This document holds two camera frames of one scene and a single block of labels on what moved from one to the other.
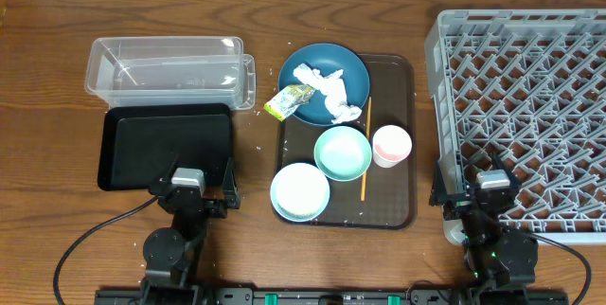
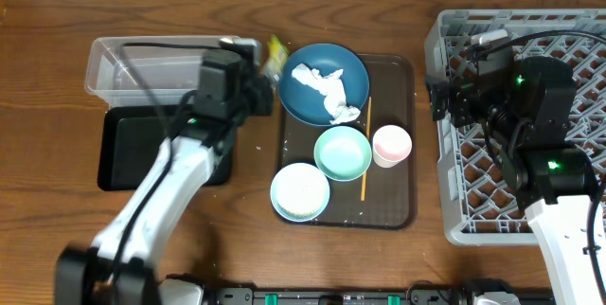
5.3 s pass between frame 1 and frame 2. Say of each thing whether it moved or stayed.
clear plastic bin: stayed
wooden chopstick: stayed
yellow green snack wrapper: moved
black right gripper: moved
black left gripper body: moved
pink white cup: stayed
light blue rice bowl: stayed
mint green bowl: stayed
